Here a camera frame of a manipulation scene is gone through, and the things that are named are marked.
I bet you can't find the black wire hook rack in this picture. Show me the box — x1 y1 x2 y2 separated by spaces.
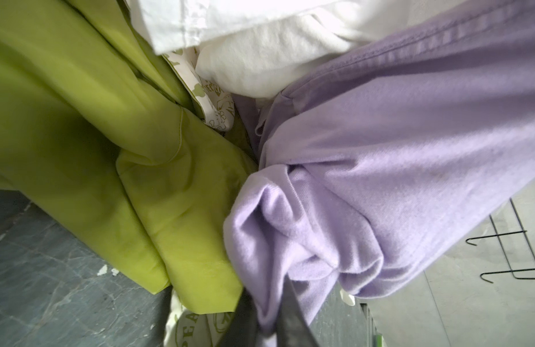
464 198 535 284

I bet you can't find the floral patterned white cloth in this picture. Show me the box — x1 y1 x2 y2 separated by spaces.
163 48 235 132

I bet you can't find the green cloth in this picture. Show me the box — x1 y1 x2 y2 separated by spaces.
0 1 257 314

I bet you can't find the purple cloth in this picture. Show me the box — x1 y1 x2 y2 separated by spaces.
224 1 535 333

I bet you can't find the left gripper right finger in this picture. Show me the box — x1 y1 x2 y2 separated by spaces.
276 276 319 347

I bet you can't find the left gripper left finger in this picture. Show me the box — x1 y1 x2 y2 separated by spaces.
217 289 259 347

